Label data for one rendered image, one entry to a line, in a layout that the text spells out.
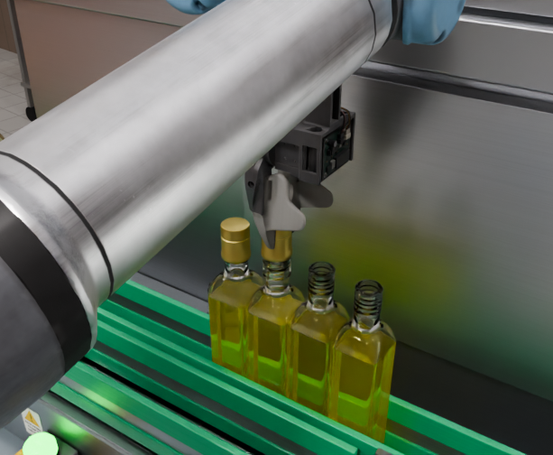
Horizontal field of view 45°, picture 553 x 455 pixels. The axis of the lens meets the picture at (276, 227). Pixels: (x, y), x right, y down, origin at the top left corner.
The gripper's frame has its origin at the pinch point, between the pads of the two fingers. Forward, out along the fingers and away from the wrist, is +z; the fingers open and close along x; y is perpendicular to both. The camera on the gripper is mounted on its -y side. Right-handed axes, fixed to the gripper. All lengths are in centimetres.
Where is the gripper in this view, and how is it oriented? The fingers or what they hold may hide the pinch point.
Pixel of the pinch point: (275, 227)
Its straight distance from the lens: 73.4
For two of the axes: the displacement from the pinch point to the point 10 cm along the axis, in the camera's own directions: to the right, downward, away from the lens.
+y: 8.4, 2.8, -4.7
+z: 0.0, 8.6, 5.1
